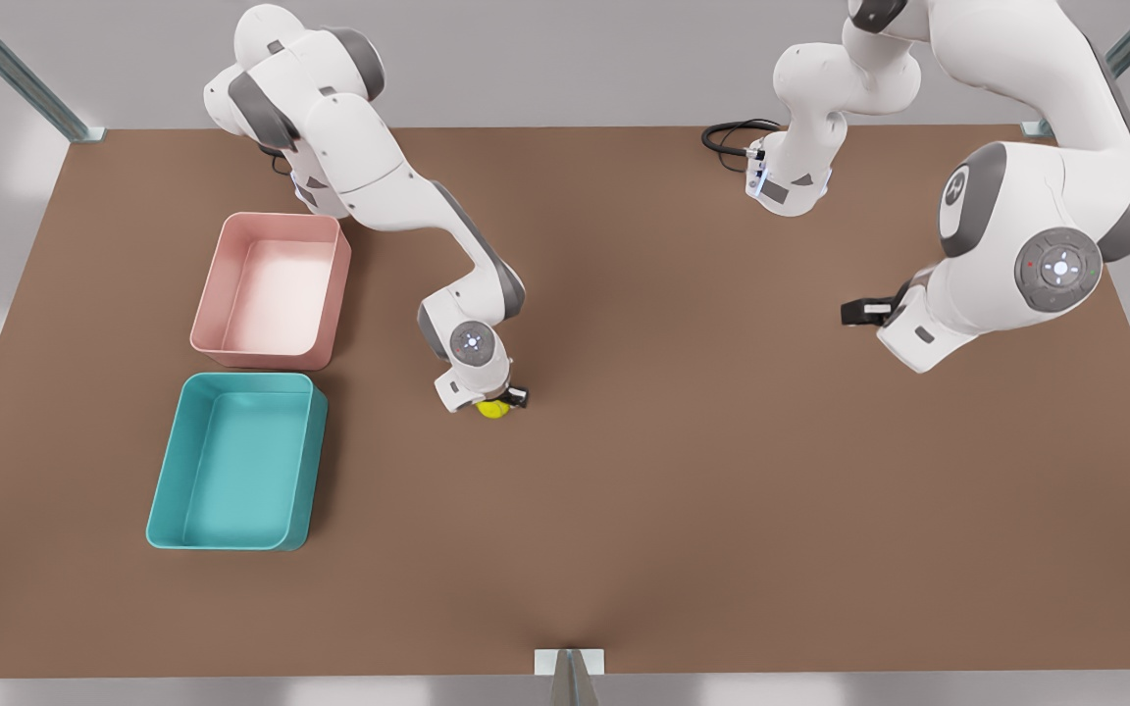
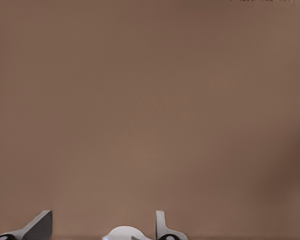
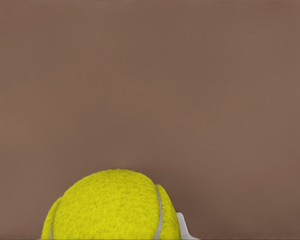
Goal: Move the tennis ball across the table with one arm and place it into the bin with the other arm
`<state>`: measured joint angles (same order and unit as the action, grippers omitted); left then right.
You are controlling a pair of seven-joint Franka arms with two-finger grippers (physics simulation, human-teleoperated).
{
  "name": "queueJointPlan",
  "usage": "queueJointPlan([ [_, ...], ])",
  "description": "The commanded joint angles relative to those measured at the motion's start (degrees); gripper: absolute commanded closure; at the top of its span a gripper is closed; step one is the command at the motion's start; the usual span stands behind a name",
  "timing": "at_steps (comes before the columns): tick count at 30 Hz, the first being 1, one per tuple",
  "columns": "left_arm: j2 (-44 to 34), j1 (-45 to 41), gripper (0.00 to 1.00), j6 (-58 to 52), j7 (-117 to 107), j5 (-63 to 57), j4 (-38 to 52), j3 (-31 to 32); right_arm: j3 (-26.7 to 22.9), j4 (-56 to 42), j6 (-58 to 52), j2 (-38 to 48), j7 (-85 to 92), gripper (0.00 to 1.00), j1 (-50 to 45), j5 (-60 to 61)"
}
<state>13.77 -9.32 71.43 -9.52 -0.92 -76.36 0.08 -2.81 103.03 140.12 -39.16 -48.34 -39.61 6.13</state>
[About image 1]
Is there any pink rectangular tray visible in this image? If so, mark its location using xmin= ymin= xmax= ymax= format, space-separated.
xmin=189 ymin=212 xmax=352 ymax=372

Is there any silver frame post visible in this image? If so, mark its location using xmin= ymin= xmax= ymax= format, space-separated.
xmin=534 ymin=647 xmax=605 ymax=706
xmin=0 ymin=0 xmax=106 ymax=144
xmin=1021 ymin=0 xmax=1130 ymax=138

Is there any teal rectangular tray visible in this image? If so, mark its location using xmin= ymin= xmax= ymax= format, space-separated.
xmin=145 ymin=372 xmax=329 ymax=552

